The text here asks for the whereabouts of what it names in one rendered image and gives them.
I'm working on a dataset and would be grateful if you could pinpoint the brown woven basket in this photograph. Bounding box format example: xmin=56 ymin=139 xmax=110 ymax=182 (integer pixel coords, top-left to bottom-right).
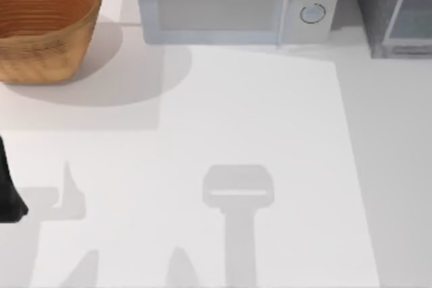
xmin=0 ymin=0 xmax=103 ymax=84

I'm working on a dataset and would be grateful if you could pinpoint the pale microwave oven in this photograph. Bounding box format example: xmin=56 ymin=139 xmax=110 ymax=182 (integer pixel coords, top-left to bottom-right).
xmin=132 ymin=0 xmax=348 ymax=47

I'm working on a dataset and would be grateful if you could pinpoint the round microwave knob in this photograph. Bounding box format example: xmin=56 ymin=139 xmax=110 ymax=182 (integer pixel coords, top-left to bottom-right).
xmin=299 ymin=2 xmax=327 ymax=25

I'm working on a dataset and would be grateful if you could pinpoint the pale microwave door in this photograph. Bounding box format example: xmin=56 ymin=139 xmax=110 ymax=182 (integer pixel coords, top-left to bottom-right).
xmin=133 ymin=0 xmax=292 ymax=46

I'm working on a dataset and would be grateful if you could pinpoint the grey cabinet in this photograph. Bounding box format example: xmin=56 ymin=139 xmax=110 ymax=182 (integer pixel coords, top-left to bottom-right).
xmin=350 ymin=0 xmax=432 ymax=59

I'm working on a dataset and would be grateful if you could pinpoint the microwave door handle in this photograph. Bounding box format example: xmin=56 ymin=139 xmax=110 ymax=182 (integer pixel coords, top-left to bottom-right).
xmin=277 ymin=0 xmax=292 ymax=47

